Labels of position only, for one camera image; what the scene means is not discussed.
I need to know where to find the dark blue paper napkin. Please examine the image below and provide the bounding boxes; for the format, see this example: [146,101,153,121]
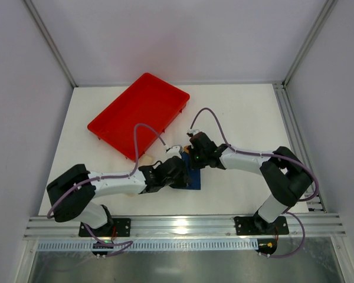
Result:
[182,152,201,190]

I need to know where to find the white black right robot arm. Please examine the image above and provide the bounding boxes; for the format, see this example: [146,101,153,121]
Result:
[188,131,314,233]

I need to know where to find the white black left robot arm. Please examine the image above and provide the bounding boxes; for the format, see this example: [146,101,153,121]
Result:
[47,156,192,231]

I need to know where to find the red plastic tray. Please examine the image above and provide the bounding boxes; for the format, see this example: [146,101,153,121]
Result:
[87,73,190,161]

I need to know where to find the left black controller board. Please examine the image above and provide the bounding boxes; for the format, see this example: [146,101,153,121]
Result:
[92,241,114,257]

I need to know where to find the black controller board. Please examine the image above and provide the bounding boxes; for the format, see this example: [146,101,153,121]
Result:
[256,239,277,255]
[92,241,114,257]

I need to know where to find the right black controller board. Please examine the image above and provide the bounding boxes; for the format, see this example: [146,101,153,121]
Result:
[256,239,277,255]

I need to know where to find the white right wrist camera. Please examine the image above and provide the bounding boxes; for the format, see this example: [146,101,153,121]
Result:
[186,129,200,137]

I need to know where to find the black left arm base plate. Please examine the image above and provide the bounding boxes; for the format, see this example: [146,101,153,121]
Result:
[88,218,131,238]

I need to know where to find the white slotted cable duct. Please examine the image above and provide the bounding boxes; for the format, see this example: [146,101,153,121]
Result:
[37,238,258,252]

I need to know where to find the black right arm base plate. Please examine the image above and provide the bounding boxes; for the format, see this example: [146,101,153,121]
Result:
[234,216,289,236]

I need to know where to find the aluminium right side rail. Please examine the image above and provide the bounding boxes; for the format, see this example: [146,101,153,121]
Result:
[273,83,326,213]

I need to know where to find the aluminium rail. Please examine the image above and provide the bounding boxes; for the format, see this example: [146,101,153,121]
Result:
[22,214,346,241]
[273,83,326,213]

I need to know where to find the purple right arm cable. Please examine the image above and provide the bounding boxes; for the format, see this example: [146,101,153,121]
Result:
[191,108,320,259]

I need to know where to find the aluminium front rail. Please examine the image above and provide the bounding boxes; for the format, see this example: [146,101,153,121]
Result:
[22,214,346,241]

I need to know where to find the aluminium right corner post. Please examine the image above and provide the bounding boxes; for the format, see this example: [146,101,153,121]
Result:
[283,0,338,88]

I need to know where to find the aluminium corner post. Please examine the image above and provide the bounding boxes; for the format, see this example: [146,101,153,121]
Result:
[283,0,338,88]
[22,0,78,88]

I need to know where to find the aluminium left corner post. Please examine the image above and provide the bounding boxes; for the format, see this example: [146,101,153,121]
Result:
[22,0,78,88]

